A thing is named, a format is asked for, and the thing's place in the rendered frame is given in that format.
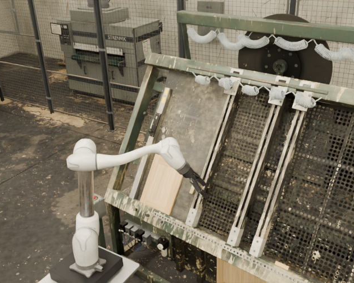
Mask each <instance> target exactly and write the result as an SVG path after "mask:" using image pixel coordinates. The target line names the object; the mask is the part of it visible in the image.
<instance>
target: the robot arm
mask: <svg viewBox="0 0 354 283"><path fill-rule="evenodd" d="M151 153H158V154H159V155H160V156H162V158H163V159H164V160H165V162H166V163H167V164H168V165H169V166H171V167H172V168H174V169H175V170H176V171H177V172H178V173H179V174H180V175H183V176H184V177H185V178H189V180H190V183H191V184H192V185H193V187H194V188H195V189H196V191H197V192H198V194H199V193H200V194H201V195H202V196H203V197H204V198H205V199H206V198H207V197H209V195H208V194H207V193H206V192H205V191H204V190H203V189H201V187H200V186H199V184H198V182H199V183H200V184H201V185H202V186H205V185H207V184H206V183H205V182H204V181H203V180H202V179H201V178H200V177H201V176H200V175H199V174H198V173H196V172H195V171H193V169H192V168H191V166H190V164H189V163H188V162H187V161H186V160H185V159H184V157H183V155H182V153H181V151H180V146H179V143H178V142H177V140H176V139H174V138H172V137H168V138H166V139H164V140H160V142H159V143H157V144H152V145H148V146H145V147H142V148H139V149H136V150H133V151H131V152H128V153H125V154H121V155H117V156H111V155H105V154H96V145H95V143H94V142H93V141H92V140H90V139H81V140H79V141H78V142H77V143H76V145H75V147H74V151H73V154H72V155H70V156H68V158H67V168H69V169H70V170H73V171H78V184H79V208H80V212H79V213H78V214H77V215H76V233H75V234H74V236H73V239H72V248H73V252H74V257H75V263H74V264H72V265H71V266H70V269H71V270H74V271H76V272H78V273H80V274H82V275H84V276H86V277H87V278H90V277H91V276H92V274H94V273H95V272H96V271H99V272H102V271H103V267H102V265H104V264H105V263H106V260H105V259H101V258H99V256H98V235H99V217H98V213H97V212H96V211H95V210H94V179H93V171H94V170H100V169H103V168H108V167H113V166H119V165H123V164H126V163H128V162H131V161H133V160H135V159H138V158H140V157H143V156H145V155H147V154H151ZM197 181H198V182H197Z"/></svg>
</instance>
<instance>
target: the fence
mask: <svg viewBox="0 0 354 283"><path fill-rule="evenodd" d="M166 89H168V92H167V95H164V93H165V90H166ZM165 90H164V93H163V96H162V99H163V97H166V99H165V103H161V102H162V99H161V102H160V105H159V108H158V111H157V113H160V114H161V117H160V120H159V122H158V125H157V129H156V132H155V135H154V137H151V136H149V138H148V141H147V145H146V146H148V145H152V144H155V142H156V139H157V136H158V132H159V129H160V126H161V123H162V120H163V117H164V114H165V111H166V108H167V105H168V102H169V99H170V96H171V93H172V89H170V88H165ZM150 157H151V154H147V155H145V156H143V157H142V160H141V162H140V165H139V168H138V172H137V175H136V177H135V180H134V184H133V187H132V189H131V192H130V195H129V197H130V198H132V199H137V196H138V193H139V189H140V186H141V184H142V181H143V178H144V174H145V172H146V169H147V166H148V162H149V159H150Z"/></svg>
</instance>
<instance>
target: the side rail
mask: <svg viewBox="0 0 354 283"><path fill-rule="evenodd" d="M159 73H160V70H159V69H157V68H155V67H153V66H147V69H146V73H145V75H144V78H143V81H142V84H141V87H140V91H139V94H138V97H137V100H136V103H135V106H134V109H133V112H132V114H131V118H130V121H129V124H128V127H127V130H126V133H125V136H124V139H123V141H122V145H121V148H120V151H119V155H121V154H125V153H128V152H131V151H133V150H134V148H135V145H136V142H137V139H138V136H139V133H140V129H141V127H142V123H143V120H144V117H145V116H144V115H143V112H145V111H147V108H148V105H149V102H150V100H151V96H152V93H153V90H152V89H153V86H154V83H155V82H156V81H157V78H158V75H159ZM128 166H129V162H128V163H126V164H123V165H119V166H115V167H114V170H113V172H112V175H111V178H110V182H109V184H108V188H110V189H116V190H121V187H122V184H123V181H124V178H125V175H126V172H127V169H128Z"/></svg>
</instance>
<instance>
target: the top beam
mask: <svg viewBox="0 0 354 283"><path fill-rule="evenodd" d="M144 63H146V64H147V65H151V66H154V67H156V68H160V69H164V70H170V71H175V72H180V73H184V74H189V75H194V74H195V75H196V76H198V75H201V76H208V77H209V78H210V77H212V76H213V77H212V78H211V79H213V80H218V79H219V80H220V79H221V78H226V77H224V75H222V74H217V73H213V72H208V71H202V70H196V69H191V68H187V67H186V66H187V65H193V66H199V67H204V68H208V69H214V70H220V71H225V72H230V71H231V69H232V68H234V69H239V68H235V67H229V66H223V65H217V64H213V63H207V62H201V61H195V60H189V59H185V58H179V57H173V56H167V55H163V54H157V53H151V52H148V53H147V56H146V60H145V62H144ZM240 70H244V71H243V75H246V76H252V77H257V78H261V79H267V80H272V81H275V79H276V77H277V76H279V75H273V74H267V73H263V72H257V71H251V70H245V69H240ZM192 72H194V74H193V73H192ZM214 76H216V77H217V78H218V79H216V78H215V77H214ZM279 77H285V76H279ZM285 78H289V79H291V80H290V82H289V83H290V84H293V85H299V84H300V82H301V81H307V80H301V79H294V78H291V77H285ZM307 82H311V83H316V82H313V81H307ZM240 83H241V84H242V85H243V86H245V85H249V86H256V87H257V88H260V87H261V86H263V87H262V88H261V89H262V90H267V89H266V88H265V87H264V86H266V87H267V88H268V90H271V88H273V86H271V84H268V83H263V82H259V81H254V80H248V79H242V78H241V80H240ZM314 89H320V90H326V91H328V92H329V93H328V95H325V94H320V93H314V92H313V94H312V98H313V99H314V100H317V99H319V98H321V97H322V98H321V99H320V100H318V101H319V102H325V103H330V104H335V105H339V106H343V107H349V108H354V89H350V88H344V87H340V86H334V85H328V84H322V83H316V85H315V88H314ZM290 91H291V93H288V94H287V95H292V96H295V95H294V94H293V93H292V92H294V93H295V94H296V93H297V91H296V89H294V88H289V87H288V89H287V92H290ZM287 92H286V93H287Z"/></svg>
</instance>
